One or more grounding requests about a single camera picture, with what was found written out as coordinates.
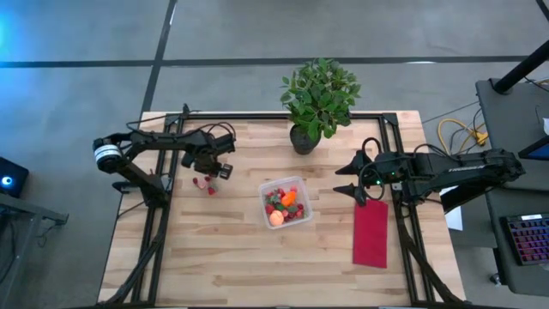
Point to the black box with blue light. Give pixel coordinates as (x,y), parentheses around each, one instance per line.
(13,178)

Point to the clear plastic tupperware container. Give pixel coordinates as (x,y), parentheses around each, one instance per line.
(305,184)

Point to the black monitor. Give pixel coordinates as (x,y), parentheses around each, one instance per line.
(538,151)

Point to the white paper sheet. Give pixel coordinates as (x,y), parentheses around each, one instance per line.
(454,219)

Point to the green potted plant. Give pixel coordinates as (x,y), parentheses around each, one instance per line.
(319,98)

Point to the black pole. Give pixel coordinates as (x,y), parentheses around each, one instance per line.
(521,68)

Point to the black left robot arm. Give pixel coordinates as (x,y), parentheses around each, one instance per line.
(163,139)

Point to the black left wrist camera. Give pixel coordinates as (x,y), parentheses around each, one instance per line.
(225,145)

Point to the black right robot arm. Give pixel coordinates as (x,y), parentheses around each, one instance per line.
(472,167)

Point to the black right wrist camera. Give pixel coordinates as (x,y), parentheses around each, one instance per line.
(390,165)

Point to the grey metal stand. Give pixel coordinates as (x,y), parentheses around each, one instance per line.
(25,210)

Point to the red folded cloth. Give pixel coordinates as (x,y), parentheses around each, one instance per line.
(371,244)

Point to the toy peach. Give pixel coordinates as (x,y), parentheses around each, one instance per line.
(276,218)

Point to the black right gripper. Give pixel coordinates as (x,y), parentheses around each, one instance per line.
(388,184)

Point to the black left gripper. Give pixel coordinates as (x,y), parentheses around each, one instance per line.
(206,159)

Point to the grey desk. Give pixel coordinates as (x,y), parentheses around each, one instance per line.
(502,257)
(510,129)

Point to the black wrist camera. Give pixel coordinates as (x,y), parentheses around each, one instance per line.
(225,145)
(390,165)

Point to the orange toy carrot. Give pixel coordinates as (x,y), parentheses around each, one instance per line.
(288,198)

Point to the black backlit keyboard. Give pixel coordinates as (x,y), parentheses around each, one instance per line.
(529,240)

